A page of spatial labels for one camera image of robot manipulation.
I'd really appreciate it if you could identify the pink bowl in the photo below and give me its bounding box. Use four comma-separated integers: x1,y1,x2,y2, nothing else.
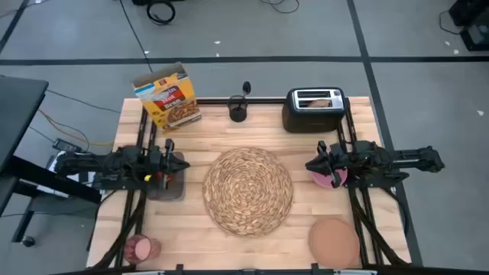
310,167,348,189

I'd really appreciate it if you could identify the black desk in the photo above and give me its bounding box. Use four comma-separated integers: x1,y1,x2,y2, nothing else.
0,75,102,248

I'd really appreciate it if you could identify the black metal rig frame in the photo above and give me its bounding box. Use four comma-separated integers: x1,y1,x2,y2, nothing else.
87,97,412,275

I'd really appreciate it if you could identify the orange plate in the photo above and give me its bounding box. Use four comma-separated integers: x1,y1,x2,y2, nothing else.
308,217,361,270

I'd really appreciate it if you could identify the coiled black cable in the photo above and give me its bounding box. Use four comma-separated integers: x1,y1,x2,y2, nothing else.
146,0,176,26

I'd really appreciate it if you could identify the yellow cable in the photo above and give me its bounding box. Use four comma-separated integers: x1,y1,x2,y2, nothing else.
37,109,115,147

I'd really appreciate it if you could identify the long black floor cable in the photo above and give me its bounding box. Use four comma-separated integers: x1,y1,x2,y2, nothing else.
118,0,154,73

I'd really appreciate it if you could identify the round woven placemat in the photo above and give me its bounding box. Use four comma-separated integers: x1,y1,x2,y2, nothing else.
202,147,294,238

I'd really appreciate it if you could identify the white paper sheet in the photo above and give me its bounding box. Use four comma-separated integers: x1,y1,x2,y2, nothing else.
36,150,96,196

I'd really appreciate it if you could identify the black spoon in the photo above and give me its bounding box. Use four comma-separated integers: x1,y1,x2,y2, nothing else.
238,80,252,110

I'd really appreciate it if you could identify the black two-slot toaster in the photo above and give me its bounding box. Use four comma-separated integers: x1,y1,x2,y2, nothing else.
281,86,348,134

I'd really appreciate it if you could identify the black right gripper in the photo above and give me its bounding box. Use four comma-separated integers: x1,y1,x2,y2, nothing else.
305,140,347,189

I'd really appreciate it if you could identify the black cup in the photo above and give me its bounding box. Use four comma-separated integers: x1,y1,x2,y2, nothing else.
227,94,249,123

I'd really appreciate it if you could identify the yellow raisin bran cereal box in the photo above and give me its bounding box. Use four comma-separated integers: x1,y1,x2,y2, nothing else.
131,61,202,134

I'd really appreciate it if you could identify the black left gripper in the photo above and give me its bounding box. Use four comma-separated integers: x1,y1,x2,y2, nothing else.
147,137,191,190

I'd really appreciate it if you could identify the black equipment box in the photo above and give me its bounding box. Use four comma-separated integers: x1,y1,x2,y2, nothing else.
460,22,489,53
449,0,489,28

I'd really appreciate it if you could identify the red glass tumbler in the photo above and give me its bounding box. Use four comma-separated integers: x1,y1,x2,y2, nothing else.
123,233,162,265

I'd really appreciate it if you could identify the black power adapter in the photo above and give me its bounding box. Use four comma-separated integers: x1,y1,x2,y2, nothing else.
52,137,83,154

